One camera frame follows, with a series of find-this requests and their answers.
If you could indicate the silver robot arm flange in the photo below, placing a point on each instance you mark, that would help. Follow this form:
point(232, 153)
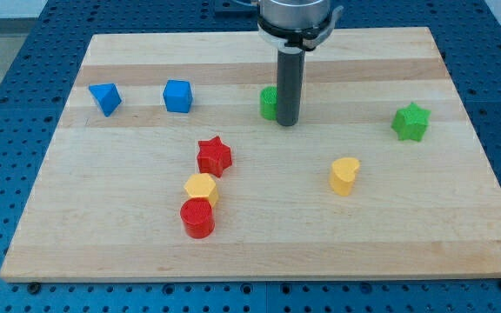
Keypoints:
point(293, 26)

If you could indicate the red star block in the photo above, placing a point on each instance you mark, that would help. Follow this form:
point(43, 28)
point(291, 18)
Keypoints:
point(214, 157)

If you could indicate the green star block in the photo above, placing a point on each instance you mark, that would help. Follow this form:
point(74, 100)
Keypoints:
point(411, 122)

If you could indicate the yellow hexagon block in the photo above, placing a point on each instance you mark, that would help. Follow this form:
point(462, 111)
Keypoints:
point(202, 186)

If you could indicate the green cylinder block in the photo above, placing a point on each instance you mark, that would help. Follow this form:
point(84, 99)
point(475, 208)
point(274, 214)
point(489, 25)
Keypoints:
point(268, 103)

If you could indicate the red cylinder block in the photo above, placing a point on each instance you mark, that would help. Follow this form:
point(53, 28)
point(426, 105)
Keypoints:
point(197, 217)

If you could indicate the wooden board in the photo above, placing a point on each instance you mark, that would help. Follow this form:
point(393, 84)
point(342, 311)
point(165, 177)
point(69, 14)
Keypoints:
point(105, 206)

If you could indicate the yellow heart block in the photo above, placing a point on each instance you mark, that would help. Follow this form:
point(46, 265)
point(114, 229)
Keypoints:
point(343, 175)

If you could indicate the blue cube block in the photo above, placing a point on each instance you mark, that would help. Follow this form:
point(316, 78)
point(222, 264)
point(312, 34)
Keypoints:
point(177, 96)

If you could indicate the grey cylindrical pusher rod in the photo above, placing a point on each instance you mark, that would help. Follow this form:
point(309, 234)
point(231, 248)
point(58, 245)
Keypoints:
point(290, 72)

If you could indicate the blue triangle block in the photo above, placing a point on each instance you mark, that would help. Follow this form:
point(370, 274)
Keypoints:
point(107, 97)

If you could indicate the blue perforated table plate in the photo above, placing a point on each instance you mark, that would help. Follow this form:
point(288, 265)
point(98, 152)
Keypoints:
point(38, 82)

